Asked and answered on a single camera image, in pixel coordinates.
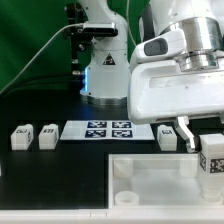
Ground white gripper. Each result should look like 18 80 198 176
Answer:
128 60 224 153

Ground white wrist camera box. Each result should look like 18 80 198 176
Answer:
130 29 186 71

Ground black fixed camera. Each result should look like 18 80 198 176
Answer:
83 22 118 37

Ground white front table rail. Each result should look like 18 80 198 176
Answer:
0 208 224 224

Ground black cables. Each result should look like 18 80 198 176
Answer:
0 73 83 98

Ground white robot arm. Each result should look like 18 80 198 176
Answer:
80 0 224 152

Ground white square tabletop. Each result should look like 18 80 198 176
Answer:
108 154 224 216

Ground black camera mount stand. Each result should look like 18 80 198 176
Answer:
65 3 92 88

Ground grey camera cable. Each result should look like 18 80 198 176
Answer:
0 23 84 95

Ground white marker sheet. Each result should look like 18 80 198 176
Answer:
60 120 154 141

